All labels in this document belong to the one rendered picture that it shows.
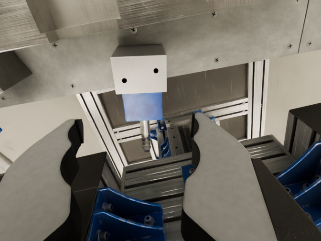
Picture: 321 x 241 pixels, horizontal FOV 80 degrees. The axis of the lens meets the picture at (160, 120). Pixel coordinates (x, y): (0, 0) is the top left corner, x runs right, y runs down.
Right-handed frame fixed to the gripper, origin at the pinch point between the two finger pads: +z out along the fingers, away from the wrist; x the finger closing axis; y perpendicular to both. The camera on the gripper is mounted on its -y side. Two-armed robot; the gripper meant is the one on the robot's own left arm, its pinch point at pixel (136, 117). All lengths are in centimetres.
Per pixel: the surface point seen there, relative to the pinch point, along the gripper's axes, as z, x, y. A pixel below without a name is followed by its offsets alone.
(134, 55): 7.7, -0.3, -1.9
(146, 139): 9.6, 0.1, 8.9
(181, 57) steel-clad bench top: 12.9, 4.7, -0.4
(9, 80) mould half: 8.8, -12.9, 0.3
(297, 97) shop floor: 93, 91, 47
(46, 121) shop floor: 92, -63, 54
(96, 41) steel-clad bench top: 12.8, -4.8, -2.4
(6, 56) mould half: 11.1, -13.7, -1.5
